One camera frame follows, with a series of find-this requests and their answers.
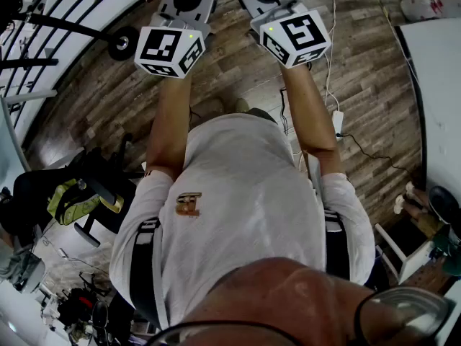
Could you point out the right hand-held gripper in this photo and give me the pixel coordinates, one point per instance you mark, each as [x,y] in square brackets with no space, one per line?
[299,34]

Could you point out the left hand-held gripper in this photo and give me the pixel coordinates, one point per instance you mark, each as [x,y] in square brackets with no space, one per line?
[169,45]

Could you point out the person's left forearm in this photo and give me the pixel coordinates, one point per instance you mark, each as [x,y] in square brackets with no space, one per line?
[171,121]

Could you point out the person's right forearm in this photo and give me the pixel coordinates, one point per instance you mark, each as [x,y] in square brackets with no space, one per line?
[309,114]

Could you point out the black caster wheel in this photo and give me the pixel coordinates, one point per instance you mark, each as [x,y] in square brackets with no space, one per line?
[124,43]

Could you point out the person's brown shoe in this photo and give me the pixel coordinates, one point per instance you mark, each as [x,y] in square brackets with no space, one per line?
[240,105]
[212,107]

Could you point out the person's dark trousers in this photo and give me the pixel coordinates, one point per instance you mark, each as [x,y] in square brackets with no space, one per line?
[263,114]

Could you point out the white power adapter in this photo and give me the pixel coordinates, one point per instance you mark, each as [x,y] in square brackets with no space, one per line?
[337,123]

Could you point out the black metal rod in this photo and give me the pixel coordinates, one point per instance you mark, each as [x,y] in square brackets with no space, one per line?
[65,25]

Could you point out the white bag with red print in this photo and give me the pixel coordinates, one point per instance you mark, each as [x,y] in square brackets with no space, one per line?
[425,7]

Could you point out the white table with black edge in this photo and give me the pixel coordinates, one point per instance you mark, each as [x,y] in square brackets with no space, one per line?
[443,103]

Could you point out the white t-shirt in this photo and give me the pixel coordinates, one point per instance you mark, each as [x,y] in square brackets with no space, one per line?
[245,193]

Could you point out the black office chair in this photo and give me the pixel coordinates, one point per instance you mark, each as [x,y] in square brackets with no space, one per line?
[32,200]

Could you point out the white stool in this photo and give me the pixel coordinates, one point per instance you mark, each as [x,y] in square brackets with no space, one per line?
[414,261]

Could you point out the person's face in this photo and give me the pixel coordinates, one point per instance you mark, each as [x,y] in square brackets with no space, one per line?
[288,297]

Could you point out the black machine with red part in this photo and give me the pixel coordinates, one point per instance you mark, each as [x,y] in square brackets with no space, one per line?
[83,301]

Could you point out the black rimmed eyeglasses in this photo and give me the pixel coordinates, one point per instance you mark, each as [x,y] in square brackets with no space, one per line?
[357,315]

